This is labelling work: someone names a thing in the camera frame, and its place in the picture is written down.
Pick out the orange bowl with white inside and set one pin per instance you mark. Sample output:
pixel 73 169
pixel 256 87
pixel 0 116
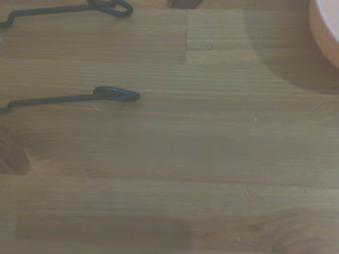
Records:
pixel 323 34

